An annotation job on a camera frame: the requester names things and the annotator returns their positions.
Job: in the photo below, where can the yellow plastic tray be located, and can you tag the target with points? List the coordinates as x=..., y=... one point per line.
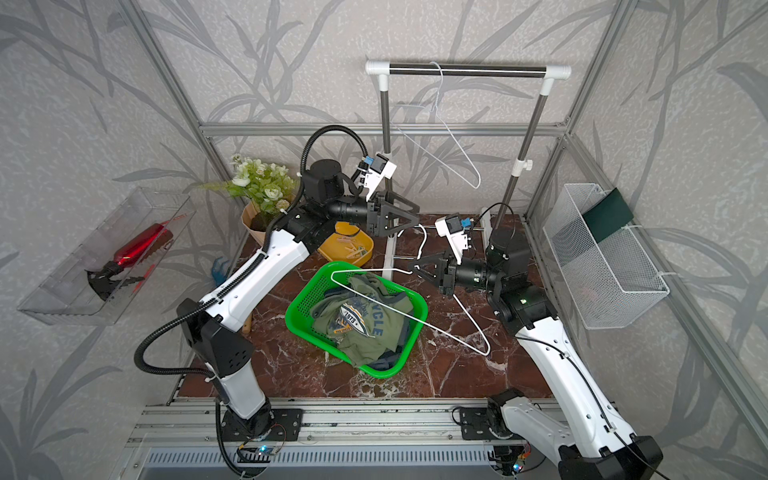
x=332, y=250

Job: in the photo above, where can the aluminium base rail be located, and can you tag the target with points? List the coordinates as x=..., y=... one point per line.
x=324, y=422

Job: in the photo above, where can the green plastic basket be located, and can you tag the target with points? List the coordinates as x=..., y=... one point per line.
x=337, y=274

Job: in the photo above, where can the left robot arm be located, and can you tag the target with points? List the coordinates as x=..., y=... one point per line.
x=212, y=326

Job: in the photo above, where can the beige clothespin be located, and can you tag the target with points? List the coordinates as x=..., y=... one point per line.
x=353, y=249

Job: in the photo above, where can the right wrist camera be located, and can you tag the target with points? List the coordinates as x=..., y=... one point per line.
x=456, y=230

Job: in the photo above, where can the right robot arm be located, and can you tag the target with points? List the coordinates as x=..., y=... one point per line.
x=593, y=441

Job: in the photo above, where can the navy blue tank top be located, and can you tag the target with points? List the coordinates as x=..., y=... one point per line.
x=387, y=360

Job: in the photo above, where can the clear plastic wall shelf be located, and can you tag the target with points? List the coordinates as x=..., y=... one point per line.
x=65, y=297

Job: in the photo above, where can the metal clothes rack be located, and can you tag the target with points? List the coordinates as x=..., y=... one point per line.
x=384, y=70

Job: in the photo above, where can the green tank top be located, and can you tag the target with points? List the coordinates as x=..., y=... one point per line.
x=363, y=319

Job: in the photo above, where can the red spray bottle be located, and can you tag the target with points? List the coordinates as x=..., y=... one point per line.
x=107, y=280

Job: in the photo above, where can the white wire mesh basket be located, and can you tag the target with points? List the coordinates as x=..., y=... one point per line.
x=612, y=283

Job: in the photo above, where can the potted artificial flower plant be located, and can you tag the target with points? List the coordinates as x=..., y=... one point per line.
x=267, y=189

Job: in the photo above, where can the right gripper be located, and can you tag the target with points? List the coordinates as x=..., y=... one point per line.
x=442, y=261

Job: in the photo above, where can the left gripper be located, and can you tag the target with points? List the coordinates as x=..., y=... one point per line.
x=374, y=214

